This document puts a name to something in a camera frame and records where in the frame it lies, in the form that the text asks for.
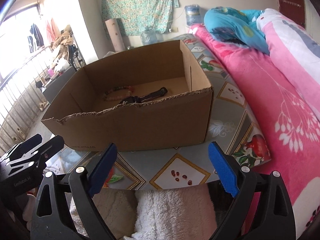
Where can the pink floral blanket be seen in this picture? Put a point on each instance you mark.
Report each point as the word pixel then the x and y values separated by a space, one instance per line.
pixel 282 90

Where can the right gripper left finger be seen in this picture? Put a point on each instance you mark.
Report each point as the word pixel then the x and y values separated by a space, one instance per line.
pixel 87 181

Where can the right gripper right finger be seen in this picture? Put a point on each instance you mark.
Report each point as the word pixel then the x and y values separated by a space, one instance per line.
pixel 240 182

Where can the pink rolled mat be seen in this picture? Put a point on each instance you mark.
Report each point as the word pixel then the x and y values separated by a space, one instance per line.
pixel 115 35

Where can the dark red door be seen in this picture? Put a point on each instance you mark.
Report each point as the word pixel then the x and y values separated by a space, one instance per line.
pixel 294 10

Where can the fruit pattern table cover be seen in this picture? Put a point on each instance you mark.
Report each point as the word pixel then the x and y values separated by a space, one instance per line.
pixel 232 125

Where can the brown cardboard box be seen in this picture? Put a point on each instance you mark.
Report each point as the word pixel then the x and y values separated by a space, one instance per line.
pixel 88 115

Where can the pile of clothes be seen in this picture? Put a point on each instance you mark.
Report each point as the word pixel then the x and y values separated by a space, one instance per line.
pixel 60 47

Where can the wheelchair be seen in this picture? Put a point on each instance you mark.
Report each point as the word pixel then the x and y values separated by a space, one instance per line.
pixel 75 58

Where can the grey cabinet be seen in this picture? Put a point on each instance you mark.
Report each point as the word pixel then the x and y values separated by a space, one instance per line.
pixel 53 87

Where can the clear empty water jug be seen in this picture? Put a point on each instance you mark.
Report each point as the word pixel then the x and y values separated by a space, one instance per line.
pixel 148 37

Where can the white fluffy towel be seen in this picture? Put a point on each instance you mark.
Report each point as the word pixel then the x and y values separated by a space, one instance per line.
pixel 186 213

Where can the blue pillow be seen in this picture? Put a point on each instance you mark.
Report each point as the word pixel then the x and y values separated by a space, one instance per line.
pixel 229 24

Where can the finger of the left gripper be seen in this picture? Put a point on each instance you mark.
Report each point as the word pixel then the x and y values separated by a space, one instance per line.
pixel 18 150
pixel 38 156

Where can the green floral wall cloth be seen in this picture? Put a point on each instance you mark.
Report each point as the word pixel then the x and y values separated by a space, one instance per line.
pixel 136 16

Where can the blue water jug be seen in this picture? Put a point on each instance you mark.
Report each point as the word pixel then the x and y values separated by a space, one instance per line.
pixel 192 14

